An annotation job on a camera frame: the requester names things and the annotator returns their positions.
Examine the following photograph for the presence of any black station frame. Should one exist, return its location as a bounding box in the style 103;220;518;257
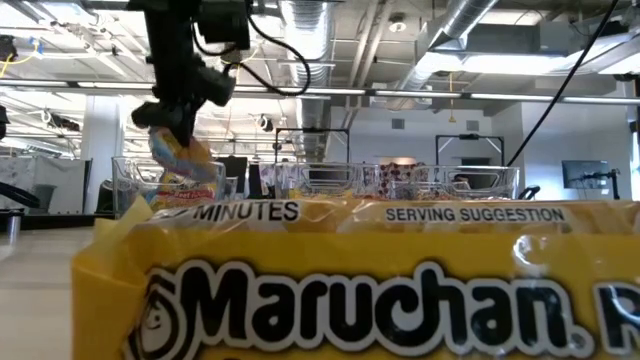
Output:
434;133;505;169
273;127;351;166

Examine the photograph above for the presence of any clear plastic bin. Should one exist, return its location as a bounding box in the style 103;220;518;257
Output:
258;160;381;201
110;156;240;217
377;163;521;202

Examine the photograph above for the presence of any grey rectangular duct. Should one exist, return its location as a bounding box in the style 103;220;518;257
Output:
429;22;640;76

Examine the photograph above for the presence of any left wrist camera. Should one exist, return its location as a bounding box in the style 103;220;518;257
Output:
196;9;251;51

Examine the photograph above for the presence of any black fire noodle pack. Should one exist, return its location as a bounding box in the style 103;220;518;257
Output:
378;162;419;200

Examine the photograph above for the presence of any yellow chicken ramen pack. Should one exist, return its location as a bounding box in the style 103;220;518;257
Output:
71;195;640;360

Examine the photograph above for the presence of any grey office chair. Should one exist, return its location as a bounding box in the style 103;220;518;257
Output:
27;183;59;216

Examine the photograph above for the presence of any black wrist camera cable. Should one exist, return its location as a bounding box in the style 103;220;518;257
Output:
191;0;312;99

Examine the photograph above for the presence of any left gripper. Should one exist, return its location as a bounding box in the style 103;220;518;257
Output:
131;52;236;149

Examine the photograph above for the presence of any long linear ceiling light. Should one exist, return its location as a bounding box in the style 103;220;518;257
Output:
0;77;640;106

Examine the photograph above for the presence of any long black arm cable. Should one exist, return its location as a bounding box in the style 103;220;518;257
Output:
506;0;620;201

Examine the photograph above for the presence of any black aluminium frame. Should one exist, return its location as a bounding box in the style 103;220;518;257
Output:
0;207;119;244

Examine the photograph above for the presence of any blue beef ramen pack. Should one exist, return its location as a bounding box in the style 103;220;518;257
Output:
148;172;220;211
147;126;220;184

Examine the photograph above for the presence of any wall-mounted monitor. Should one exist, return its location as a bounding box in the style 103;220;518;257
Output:
561;159;611;190

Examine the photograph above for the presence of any black monitor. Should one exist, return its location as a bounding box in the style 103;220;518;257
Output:
217;155;250;195

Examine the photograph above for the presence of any grey partition wall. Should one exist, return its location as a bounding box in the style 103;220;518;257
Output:
0;155;94;216

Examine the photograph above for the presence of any silver round duct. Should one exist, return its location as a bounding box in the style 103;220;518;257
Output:
387;0;501;111
276;0;335;162

